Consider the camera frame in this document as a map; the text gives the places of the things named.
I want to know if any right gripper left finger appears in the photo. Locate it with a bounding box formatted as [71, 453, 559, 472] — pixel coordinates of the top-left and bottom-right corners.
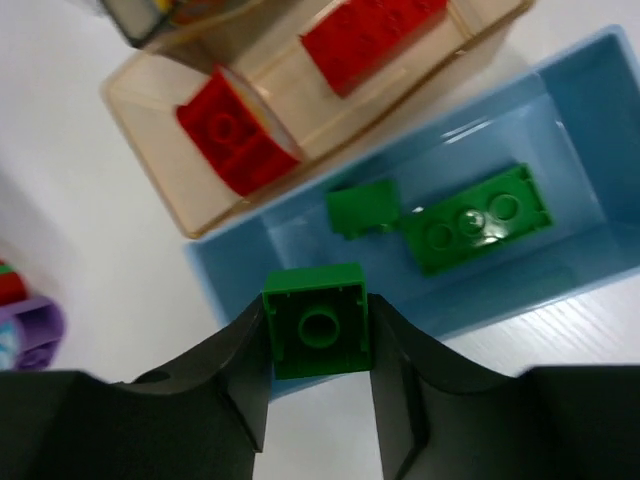
[1, 300, 272, 479]

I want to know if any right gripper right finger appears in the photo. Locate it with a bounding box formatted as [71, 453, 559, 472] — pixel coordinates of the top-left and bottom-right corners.
[368, 294, 639, 479]

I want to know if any green square lego brick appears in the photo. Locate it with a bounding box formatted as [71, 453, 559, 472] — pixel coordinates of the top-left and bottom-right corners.
[262, 263, 373, 380]

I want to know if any purple flower print lego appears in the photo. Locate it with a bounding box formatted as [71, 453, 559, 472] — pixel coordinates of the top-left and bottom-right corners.
[1, 295, 65, 371]

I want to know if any small green lego brick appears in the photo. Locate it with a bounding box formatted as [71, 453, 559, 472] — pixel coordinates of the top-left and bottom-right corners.
[326, 179, 401, 240]

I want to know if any red round striped lego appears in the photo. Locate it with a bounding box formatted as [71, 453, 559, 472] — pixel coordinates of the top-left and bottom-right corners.
[0, 261, 28, 306]

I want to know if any red sloped lego brick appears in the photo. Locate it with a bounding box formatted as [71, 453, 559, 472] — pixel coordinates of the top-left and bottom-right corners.
[176, 65, 303, 197]

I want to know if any red base lego brick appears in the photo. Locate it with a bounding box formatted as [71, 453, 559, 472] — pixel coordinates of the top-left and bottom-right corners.
[299, 0, 447, 97]

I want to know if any blue plastic container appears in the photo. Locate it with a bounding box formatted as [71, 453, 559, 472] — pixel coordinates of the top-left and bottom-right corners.
[183, 24, 640, 401]

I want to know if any orange translucent plastic container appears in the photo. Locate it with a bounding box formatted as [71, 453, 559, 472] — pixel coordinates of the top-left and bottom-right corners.
[103, 1, 529, 239]

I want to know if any smoky grey plastic container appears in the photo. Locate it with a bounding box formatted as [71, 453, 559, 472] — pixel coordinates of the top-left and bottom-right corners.
[98, 0, 222, 49]

